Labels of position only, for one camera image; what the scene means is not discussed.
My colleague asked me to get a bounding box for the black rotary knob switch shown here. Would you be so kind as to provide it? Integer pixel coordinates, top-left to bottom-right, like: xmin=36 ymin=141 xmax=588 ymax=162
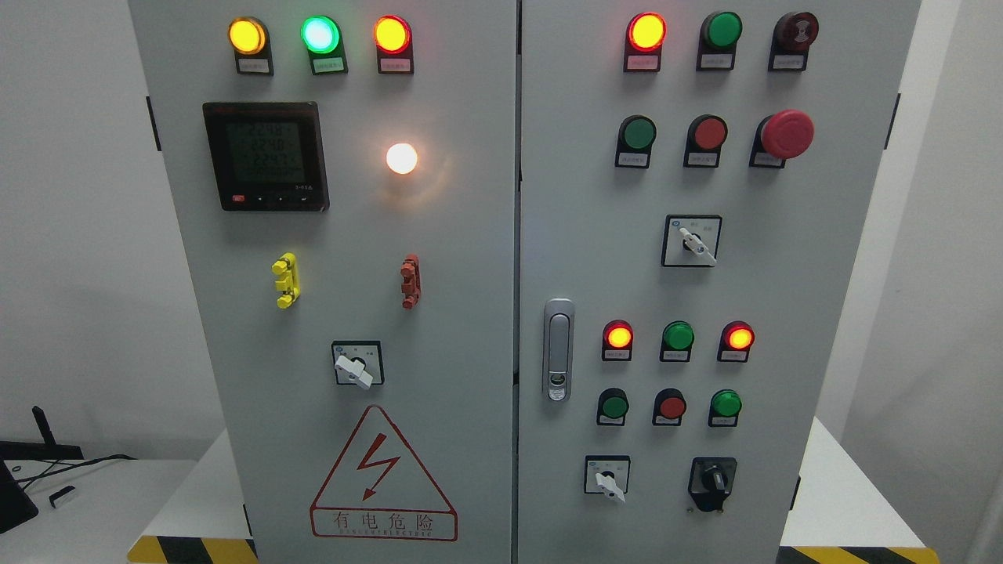
xmin=688 ymin=457 xmax=737 ymax=512

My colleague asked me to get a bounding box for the red terminal clip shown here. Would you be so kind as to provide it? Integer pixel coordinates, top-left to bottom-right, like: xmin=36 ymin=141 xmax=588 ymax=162
xmin=399 ymin=254 xmax=422 ymax=310

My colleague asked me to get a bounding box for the red lit lamp middle left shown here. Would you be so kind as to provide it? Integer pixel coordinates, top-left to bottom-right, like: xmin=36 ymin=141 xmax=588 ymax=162
xmin=601 ymin=319 xmax=633 ymax=362

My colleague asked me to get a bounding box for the red lit lamp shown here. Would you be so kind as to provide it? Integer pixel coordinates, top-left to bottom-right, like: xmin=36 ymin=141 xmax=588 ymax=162
xmin=623 ymin=12 xmax=667 ymax=74
xmin=601 ymin=319 xmax=633 ymax=362

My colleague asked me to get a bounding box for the white glowing lamp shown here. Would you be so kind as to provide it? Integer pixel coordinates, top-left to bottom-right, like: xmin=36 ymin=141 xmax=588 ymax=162
xmin=386 ymin=143 xmax=418 ymax=175

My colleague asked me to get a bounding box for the green push button lower left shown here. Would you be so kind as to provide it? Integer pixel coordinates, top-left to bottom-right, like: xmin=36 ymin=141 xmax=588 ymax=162
xmin=596 ymin=388 xmax=630 ymax=426

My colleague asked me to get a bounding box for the green push button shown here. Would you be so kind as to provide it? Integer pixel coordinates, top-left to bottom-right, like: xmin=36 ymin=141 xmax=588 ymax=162
xmin=707 ymin=389 xmax=743 ymax=428
xmin=596 ymin=388 xmax=630 ymax=426
xmin=614 ymin=114 xmax=657 ymax=170

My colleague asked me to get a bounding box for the green lamp middle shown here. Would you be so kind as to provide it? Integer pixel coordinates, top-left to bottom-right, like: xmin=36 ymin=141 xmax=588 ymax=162
xmin=659 ymin=320 xmax=695 ymax=362

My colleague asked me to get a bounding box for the grey left cabinet door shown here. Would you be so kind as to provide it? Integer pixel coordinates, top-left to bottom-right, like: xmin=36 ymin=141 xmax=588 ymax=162
xmin=129 ymin=1 xmax=517 ymax=563

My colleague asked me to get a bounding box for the grey cabinet door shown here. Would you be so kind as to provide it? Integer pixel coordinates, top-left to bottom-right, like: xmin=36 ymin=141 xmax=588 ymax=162
xmin=517 ymin=1 xmax=921 ymax=563
xmin=129 ymin=1 xmax=517 ymax=563

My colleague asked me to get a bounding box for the green push button upper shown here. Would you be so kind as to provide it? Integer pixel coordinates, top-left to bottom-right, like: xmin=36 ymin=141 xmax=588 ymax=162
xmin=614 ymin=114 xmax=657 ymax=170

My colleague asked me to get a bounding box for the red push button lower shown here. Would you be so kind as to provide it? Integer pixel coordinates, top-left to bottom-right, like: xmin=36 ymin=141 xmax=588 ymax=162
xmin=651 ymin=388 xmax=687 ymax=426

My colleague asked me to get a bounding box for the red push button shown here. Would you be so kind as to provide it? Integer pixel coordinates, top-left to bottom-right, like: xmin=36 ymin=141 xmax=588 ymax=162
xmin=683 ymin=114 xmax=728 ymax=168
xmin=651 ymin=388 xmax=687 ymax=426

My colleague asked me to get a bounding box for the yellow terminal clip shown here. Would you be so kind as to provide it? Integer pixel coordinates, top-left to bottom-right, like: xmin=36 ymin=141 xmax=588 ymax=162
xmin=271 ymin=252 xmax=301 ymax=309

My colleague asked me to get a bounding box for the grey right cabinet door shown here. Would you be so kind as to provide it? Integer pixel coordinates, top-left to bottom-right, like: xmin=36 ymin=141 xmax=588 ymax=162
xmin=517 ymin=1 xmax=921 ymax=563

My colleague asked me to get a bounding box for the red lamp middle right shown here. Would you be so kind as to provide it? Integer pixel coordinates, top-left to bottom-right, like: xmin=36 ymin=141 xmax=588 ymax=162
xmin=717 ymin=320 xmax=755 ymax=362

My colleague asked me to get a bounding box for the red electric hazard sticker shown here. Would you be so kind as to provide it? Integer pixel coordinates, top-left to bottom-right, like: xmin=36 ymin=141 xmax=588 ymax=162
xmin=310 ymin=406 xmax=458 ymax=542

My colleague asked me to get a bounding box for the red push button upper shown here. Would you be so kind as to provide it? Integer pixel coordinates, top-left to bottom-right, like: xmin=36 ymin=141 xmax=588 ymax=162
xmin=683 ymin=114 xmax=728 ymax=168

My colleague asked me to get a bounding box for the green push button lower right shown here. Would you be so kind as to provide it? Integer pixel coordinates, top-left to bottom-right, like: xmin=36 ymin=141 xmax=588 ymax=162
xmin=707 ymin=389 xmax=743 ymax=428

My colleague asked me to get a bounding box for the black digital power meter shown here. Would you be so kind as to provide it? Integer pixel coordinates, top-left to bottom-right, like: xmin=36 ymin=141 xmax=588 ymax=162
xmin=203 ymin=101 xmax=329 ymax=213

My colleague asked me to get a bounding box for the orange red indicator lamp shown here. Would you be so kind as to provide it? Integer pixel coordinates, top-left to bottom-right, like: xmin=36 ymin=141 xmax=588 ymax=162
xmin=373 ymin=14 xmax=415 ymax=74

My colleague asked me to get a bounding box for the red lit lamp right top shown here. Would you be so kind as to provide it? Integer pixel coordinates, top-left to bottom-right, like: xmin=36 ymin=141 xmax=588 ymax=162
xmin=623 ymin=12 xmax=667 ymax=74

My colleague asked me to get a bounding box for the green lit indicator lamp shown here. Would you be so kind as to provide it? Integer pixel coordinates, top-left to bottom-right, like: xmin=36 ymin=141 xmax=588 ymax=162
xmin=300 ymin=15 xmax=348 ymax=75

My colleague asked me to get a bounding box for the red emergency stop button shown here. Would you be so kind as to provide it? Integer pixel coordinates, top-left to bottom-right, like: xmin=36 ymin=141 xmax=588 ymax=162
xmin=748 ymin=108 xmax=816 ymax=170

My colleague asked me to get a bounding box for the green unlit lamp right top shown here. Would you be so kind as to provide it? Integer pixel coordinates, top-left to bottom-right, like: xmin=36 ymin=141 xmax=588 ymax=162
xmin=696 ymin=11 xmax=743 ymax=71

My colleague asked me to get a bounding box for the yellow indicator lamp top left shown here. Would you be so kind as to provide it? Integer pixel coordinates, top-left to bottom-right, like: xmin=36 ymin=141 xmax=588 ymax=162
xmin=228 ymin=16 xmax=273 ymax=76

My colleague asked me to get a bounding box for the dark red buzzer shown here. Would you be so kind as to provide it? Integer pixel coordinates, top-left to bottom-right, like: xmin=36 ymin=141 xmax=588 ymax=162
xmin=768 ymin=12 xmax=818 ymax=72

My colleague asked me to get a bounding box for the small black white adapter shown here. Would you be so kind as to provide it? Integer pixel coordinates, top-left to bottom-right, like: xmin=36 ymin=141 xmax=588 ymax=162
xmin=48 ymin=485 xmax=78 ymax=510

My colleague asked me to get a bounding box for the black device with antenna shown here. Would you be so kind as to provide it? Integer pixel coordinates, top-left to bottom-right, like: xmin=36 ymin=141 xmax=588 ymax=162
xmin=1 ymin=406 xmax=85 ymax=461

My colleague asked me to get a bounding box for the dark object left edge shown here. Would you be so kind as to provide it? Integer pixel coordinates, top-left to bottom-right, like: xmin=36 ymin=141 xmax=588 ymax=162
xmin=0 ymin=461 xmax=38 ymax=534

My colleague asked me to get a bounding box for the silver door handle lock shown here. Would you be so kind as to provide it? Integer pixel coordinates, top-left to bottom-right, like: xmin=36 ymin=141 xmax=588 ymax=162
xmin=542 ymin=298 xmax=574 ymax=401

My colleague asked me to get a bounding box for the white selector switch left door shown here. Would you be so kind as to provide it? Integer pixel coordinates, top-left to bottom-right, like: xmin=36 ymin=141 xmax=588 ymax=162
xmin=331 ymin=340 xmax=386 ymax=390

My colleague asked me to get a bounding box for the white selector switch upper right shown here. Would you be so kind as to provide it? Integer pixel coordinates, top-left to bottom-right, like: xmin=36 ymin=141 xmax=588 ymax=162
xmin=661 ymin=214 xmax=722 ymax=268

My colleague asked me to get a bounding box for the white selector switch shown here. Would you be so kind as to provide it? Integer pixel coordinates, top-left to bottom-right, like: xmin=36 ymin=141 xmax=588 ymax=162
xmin=661 ymin=214 xmax=722 ymax=268
xmin=583 ymin=456 xmax=631 ymax=504

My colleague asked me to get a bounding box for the white selector switch lower right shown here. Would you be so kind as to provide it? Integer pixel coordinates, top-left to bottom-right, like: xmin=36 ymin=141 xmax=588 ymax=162
xmin=583 ymin=456 xmax=631 ymax=504

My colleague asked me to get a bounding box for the black cable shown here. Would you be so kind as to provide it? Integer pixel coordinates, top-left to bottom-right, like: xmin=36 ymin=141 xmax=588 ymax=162
xmin=11 ymin=454 xmax=137 ymax=494

